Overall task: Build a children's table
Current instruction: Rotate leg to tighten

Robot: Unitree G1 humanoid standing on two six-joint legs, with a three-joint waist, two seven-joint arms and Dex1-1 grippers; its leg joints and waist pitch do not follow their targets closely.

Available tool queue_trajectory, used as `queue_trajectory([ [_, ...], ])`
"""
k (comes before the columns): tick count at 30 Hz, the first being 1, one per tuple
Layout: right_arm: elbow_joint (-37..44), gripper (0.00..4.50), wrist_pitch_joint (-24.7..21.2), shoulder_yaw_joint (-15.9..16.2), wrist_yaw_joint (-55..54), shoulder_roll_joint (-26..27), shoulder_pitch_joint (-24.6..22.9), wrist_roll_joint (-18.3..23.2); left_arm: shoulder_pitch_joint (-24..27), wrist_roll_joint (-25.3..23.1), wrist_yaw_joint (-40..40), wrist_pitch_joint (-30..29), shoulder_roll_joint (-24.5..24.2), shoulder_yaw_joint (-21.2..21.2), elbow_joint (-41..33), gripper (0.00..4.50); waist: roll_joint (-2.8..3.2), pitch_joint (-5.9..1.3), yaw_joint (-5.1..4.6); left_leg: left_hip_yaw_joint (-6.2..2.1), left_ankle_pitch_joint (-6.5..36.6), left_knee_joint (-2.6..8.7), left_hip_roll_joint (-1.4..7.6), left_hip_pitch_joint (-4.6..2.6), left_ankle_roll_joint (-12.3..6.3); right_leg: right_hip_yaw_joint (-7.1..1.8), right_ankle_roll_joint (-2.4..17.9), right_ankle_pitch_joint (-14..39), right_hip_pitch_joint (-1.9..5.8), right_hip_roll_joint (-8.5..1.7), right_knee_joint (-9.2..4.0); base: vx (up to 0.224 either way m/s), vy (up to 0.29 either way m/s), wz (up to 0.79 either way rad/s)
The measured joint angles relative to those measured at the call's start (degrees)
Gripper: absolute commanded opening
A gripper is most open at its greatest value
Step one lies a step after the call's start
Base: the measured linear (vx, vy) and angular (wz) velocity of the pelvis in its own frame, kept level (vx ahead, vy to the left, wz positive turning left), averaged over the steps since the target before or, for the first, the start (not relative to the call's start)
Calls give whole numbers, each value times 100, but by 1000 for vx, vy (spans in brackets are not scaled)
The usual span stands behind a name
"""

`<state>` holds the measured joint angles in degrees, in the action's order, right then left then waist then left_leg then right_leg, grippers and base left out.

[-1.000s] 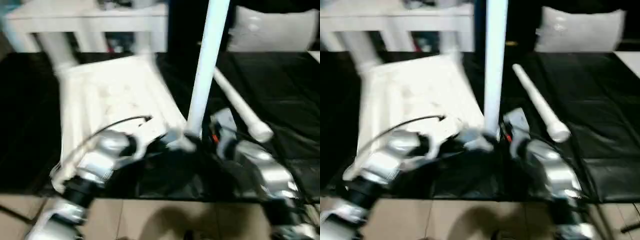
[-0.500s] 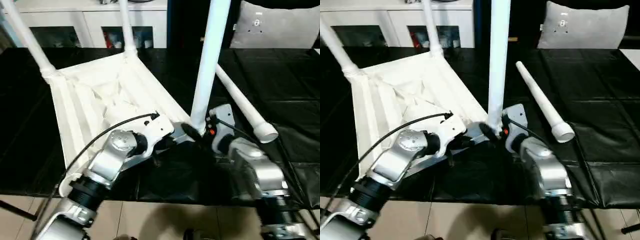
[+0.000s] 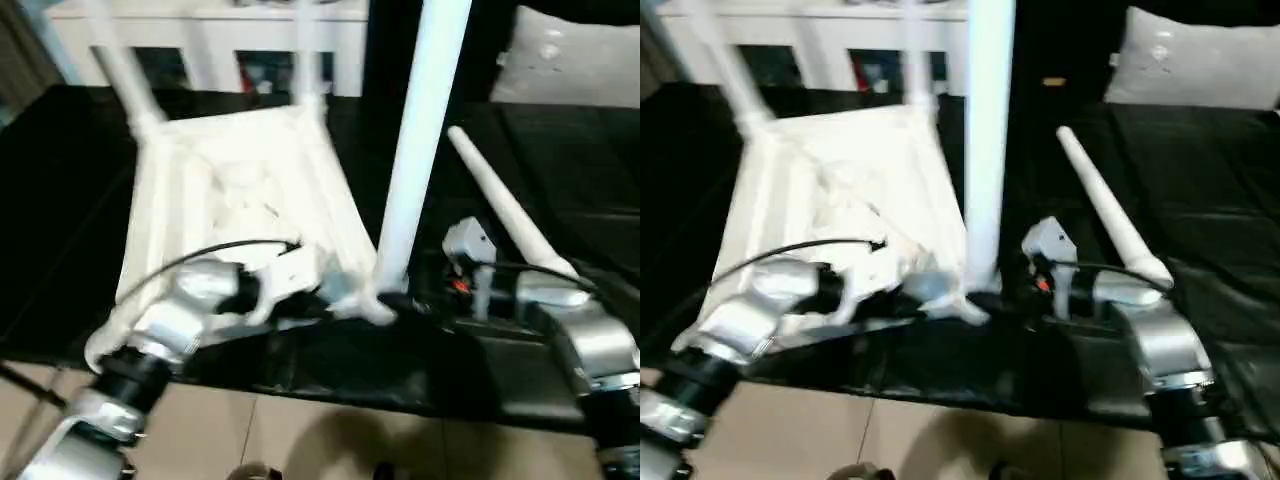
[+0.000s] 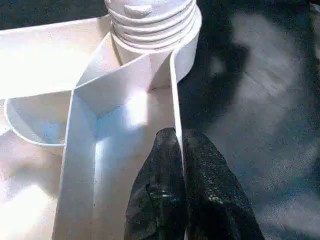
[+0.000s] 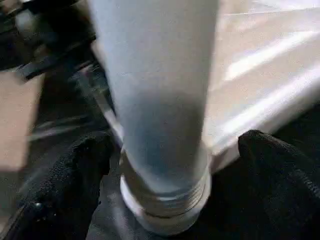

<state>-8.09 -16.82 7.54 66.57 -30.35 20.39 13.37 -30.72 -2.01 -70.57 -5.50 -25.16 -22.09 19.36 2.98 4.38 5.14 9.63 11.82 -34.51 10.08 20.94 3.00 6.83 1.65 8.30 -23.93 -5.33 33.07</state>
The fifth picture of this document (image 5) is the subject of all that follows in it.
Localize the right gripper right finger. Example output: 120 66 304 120
236 129 320 240

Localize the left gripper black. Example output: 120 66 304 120
0 0 98 74

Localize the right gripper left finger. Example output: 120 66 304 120
0 131 115 240

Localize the white plastic table top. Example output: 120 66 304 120
94 0 320 237

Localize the white plastic table leg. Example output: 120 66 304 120
86 0 221 216

